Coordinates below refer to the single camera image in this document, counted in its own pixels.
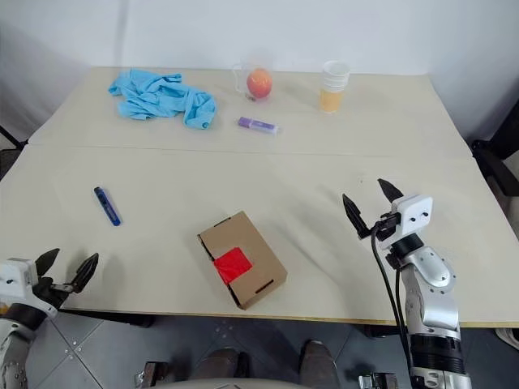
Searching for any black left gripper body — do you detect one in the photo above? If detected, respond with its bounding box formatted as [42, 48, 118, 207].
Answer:
[30, 276, 82, 312]

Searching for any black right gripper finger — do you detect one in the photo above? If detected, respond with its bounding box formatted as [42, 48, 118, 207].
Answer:
[376, 177, 403, 203]
[341, 193, 371, 241]

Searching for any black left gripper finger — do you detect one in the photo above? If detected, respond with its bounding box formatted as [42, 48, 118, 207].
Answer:
[34, 248, 62, 281]
[66, 253, 100, 294]

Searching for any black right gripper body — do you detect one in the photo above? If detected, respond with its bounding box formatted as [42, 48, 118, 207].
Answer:
[358, 211, 401, 245]

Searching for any blue pen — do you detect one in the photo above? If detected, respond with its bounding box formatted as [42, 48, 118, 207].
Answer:
[93, 186, 124, 227]

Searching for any brown cardboard box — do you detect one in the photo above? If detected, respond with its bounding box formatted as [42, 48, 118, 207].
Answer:
[197, 210, 290, 312]

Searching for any black table foot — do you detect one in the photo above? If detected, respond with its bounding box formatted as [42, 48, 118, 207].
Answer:
[362, 322, 407, 340]

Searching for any black chair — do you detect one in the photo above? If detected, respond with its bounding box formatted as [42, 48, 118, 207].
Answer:
[470, 117, 519, 199]

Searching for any white paper cup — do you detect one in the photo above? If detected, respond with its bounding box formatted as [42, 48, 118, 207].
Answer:
[322, 60, 351, 92]

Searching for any red tape patch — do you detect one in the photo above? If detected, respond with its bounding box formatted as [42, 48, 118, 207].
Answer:
[213, 248, 254, 286]

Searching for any black stand leg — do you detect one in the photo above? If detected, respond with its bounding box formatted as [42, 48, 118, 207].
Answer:
[0, 123, 29, 149]

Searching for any purple marker pen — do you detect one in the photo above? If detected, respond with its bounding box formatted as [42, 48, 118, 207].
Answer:
[237, 116, 284, 136]

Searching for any dark rounded shape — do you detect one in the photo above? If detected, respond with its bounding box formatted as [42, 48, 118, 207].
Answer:
[298, 340, 341, 389]

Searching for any red yellow apple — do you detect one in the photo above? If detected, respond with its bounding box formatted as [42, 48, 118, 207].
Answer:
[246, 67, 274, 100]

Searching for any white rounded object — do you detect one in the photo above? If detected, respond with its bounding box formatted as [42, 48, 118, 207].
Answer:
[494, 326, 519, 346]

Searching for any light blue crumpled cloth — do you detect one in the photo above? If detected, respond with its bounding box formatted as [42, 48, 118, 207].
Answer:
[107, 68, 218, 131]

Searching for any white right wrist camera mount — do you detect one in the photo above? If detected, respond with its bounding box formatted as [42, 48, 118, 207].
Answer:
[389, 194, 435, 249]

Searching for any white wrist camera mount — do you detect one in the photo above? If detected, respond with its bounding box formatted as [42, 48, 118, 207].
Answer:
[0, 257, 58, 321]
[389, 194, 435, 249]

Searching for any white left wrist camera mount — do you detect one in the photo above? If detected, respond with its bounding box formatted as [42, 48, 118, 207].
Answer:
[0, 257, 58, 321]

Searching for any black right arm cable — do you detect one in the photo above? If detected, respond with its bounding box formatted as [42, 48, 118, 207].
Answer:
[389, 259, 410, 353]
[371, 224, 411, 389]

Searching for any metal bracket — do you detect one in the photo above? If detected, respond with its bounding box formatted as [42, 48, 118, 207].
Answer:
[132, 360, 172, 389]
[358, 370, 407, 389]

